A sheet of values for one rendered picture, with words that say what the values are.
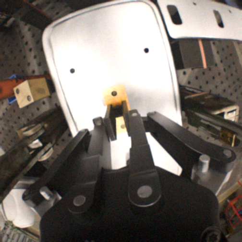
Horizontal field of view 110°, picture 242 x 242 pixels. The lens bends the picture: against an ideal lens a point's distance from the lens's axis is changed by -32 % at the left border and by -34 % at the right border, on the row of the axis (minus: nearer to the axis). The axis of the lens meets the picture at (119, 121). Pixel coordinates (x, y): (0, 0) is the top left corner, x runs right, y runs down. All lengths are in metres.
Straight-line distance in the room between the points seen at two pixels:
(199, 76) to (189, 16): 0.40
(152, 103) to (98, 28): 0.16
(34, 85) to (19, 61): 0.52
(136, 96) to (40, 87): 0.16
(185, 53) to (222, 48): 0.52
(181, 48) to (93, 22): 0.17
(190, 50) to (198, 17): 0.08
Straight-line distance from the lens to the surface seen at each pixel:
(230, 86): 0.81
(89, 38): 0.23
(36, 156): 0.21
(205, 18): 0.31
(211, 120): 0.24
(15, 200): 0.78
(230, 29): 0.36
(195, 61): 0.29
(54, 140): 0.25
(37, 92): 0.20
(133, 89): 0.22
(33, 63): 0.65
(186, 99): 0.33
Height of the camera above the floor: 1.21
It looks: 69 degrees down
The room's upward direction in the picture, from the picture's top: 178 degrees clockwise
